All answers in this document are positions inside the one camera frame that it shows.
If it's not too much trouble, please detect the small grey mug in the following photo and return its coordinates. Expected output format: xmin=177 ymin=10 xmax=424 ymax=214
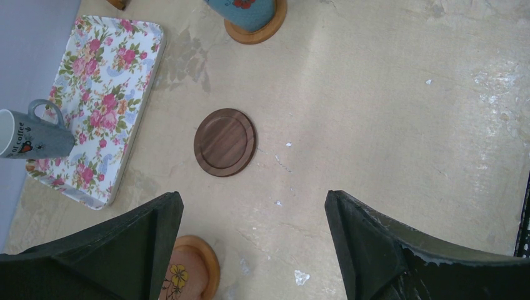
xmin=1 ymin=99 xmax=75 ymax=159

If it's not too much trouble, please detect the pink mug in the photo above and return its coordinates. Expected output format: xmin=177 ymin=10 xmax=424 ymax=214
xmin=159 ymin=250 xmax=209 ymax=300

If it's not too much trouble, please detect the light wooden coaster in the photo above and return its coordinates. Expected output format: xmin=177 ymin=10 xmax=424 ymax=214
xmin=174 ymin=235 xmax=221 ymax=299

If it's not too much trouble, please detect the blue mug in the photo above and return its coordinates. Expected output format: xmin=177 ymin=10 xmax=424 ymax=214
xmin=205 ymin=0 xmax=276 ymax=32

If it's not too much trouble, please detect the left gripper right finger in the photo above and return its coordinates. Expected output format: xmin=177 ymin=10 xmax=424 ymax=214
xmin=324 ymin=191 xmax=529 ymax=299

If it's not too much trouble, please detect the dark wooden coaster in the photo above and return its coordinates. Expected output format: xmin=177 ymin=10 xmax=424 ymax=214
xmin=194 ymin=108 xmax=257 ymax=178

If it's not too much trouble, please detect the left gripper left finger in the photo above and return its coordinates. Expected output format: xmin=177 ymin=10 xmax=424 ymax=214
xmin=1 ymin=192 xmax=184 ymax=299

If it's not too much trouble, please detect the orange coaster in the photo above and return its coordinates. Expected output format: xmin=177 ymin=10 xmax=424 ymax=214
xmin=224 ymin=0 xmax=288 ymax=45

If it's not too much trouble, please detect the black aluminium base frame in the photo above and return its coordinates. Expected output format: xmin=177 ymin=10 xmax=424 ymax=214
xmin=514 ymin=180 xmax=530 ymax=259

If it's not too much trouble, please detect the wooden rack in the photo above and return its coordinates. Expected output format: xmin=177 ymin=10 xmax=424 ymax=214
xmin=107 ymin=0 xmax=126 ymax=11

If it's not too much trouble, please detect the floral tray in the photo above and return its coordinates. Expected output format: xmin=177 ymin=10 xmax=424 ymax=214
xmin=26 ymin=16 xmax=166 ymax=210

